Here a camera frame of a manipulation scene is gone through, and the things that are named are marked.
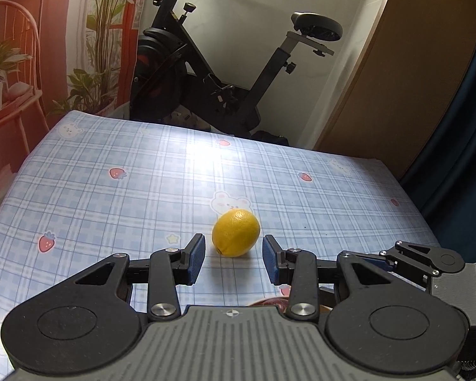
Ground left yellow lemon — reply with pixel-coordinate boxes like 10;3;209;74
211;209;261;258

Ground black exercise bike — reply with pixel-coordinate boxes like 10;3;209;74
129;0;343;144

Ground blue plaid tablecloth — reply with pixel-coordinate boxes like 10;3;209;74
0;112;437;379

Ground wooden wardrobe panel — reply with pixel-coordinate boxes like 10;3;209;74
315;0;476;178

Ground red apple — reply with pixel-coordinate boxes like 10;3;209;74
250;296;289;313

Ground printed room backdrop poster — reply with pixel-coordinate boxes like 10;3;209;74
0;0;144;204

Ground dark blue curtain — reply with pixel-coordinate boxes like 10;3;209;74
401;52;476;262

